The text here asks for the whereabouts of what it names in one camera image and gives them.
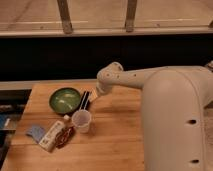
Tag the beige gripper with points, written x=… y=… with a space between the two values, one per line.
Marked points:
x=93 y=95

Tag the green ceramic bowl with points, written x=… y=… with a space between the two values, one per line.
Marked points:
x=65 y=100

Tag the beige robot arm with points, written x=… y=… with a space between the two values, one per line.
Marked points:
x=172 y=109

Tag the black striped rectangular block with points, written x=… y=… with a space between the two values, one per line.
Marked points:
x=85 y=103

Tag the clear plastic cup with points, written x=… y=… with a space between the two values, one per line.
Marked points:
x=81 y=120

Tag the dark red snack packet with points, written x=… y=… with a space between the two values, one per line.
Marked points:
x=63 y=137

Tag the white milk carton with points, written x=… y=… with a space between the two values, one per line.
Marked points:
x=48 y=140

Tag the blue sponge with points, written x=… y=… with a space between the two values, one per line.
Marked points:
x=36 y=132

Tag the left wooden post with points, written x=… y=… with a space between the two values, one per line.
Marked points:
x=65 y=16

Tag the wooden post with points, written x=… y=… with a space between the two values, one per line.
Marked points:
x=130 y=15
x=65 y=16

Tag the right wooden post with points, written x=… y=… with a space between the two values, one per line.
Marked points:
x=130 y=15

